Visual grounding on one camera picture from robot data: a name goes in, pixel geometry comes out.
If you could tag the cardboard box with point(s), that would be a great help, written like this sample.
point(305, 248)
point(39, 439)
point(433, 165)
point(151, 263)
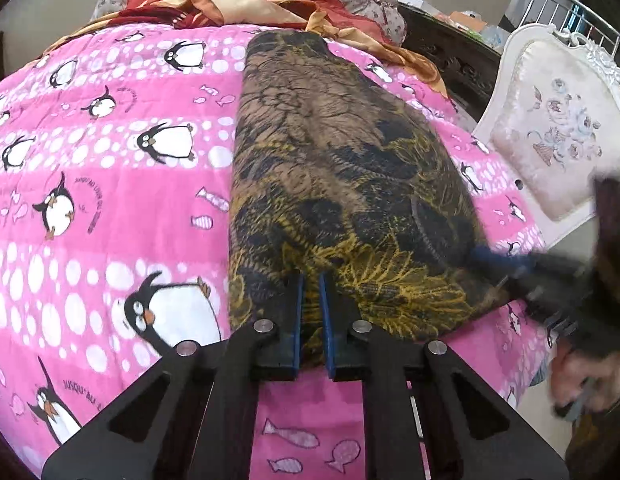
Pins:
point(467, 20)

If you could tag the person's right hand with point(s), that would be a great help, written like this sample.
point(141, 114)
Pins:
point(582, 377)

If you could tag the red orange blanket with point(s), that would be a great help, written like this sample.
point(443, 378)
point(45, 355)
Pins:
point(270, 7)

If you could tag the dark carved wooden cabinet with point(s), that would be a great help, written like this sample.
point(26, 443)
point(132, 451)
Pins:
point(450, 60)

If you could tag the metal rack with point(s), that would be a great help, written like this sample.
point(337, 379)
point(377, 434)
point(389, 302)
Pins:
point(575, 7)

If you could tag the white upholstered chair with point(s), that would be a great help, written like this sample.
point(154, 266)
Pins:
point(555, 130)

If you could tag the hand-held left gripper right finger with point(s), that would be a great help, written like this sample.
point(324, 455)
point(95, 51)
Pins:
point(326, 321)

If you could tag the white box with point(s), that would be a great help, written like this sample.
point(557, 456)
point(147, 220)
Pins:
point(415, 2)

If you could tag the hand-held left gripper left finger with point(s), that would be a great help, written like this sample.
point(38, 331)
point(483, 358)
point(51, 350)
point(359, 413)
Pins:
point(296, 320)

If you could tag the pink penguin blanket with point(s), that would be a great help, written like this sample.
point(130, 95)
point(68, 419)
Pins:
point(114, 170)

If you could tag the brown patterned cloth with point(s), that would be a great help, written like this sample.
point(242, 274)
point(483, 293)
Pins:
point(350, 175)

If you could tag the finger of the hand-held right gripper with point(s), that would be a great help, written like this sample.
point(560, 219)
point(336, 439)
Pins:
point(495, 259)

